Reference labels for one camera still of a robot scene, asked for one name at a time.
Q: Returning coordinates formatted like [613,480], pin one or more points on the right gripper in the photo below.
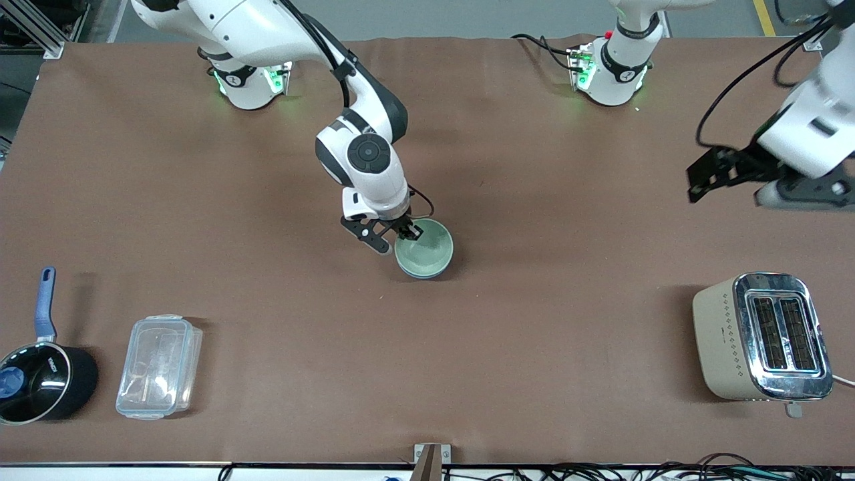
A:
[399,224]

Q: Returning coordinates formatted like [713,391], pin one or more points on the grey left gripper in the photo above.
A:
[755,165]

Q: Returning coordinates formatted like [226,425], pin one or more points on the green bowl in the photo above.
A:
[431,257]

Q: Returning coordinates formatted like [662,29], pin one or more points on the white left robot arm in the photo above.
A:
[811,127]

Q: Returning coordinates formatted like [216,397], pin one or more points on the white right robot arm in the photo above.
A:
[367,153]

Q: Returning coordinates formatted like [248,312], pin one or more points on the cream and chrome toaster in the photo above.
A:
[721,334]

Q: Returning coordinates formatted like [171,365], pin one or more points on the clear plastic lidded container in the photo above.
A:
[157,367]

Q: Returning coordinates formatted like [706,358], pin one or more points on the metal table edge bracket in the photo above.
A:
[432,464]

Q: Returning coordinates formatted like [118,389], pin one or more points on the aluminium frame profile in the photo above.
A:
[40,33]

